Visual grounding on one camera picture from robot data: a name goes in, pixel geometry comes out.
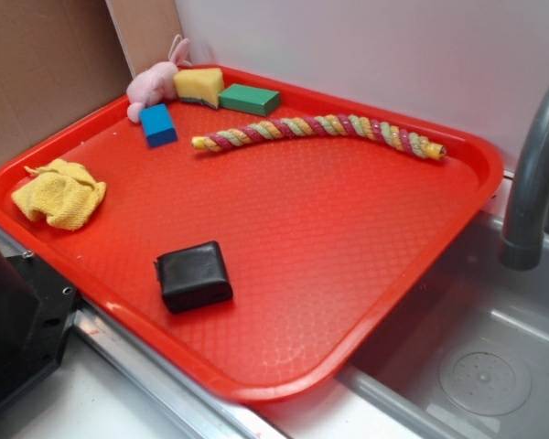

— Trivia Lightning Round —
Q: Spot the black rectangular box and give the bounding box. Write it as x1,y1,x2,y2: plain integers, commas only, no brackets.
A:
155,241,233,314

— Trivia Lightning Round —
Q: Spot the brown cardboard panel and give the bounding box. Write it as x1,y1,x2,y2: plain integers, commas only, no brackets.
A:
0,1,181,165

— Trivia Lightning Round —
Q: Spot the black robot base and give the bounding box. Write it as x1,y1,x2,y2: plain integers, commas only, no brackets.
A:
0,251,78,411

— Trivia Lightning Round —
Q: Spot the grey faucet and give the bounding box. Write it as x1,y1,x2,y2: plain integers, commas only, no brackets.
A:
499,89,549,271

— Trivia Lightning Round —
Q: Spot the blue wooden block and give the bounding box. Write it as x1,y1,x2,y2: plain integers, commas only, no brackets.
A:
139,103,178,148

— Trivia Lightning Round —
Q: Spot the multicolour twisted rope toy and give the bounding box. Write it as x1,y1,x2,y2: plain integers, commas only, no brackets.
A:
191,114,447,161

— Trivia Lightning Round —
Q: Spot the green wooden block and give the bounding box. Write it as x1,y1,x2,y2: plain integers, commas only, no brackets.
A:
219,84,281,116

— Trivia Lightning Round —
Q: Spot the pink plush bunny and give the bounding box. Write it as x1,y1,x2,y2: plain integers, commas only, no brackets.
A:
126,35,192,123

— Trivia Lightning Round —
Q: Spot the yellow sponge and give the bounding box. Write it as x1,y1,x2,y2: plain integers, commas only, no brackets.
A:
173,68,224,109

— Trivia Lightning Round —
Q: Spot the red plastic tray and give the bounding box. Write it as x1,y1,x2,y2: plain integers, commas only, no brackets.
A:
0,69,503,402

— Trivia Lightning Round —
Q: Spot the grey sink basin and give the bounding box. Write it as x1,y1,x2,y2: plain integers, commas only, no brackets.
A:
339,214,549,438

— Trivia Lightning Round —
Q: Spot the yellow cloth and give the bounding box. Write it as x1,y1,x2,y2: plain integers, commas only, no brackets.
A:
11,158,107,231

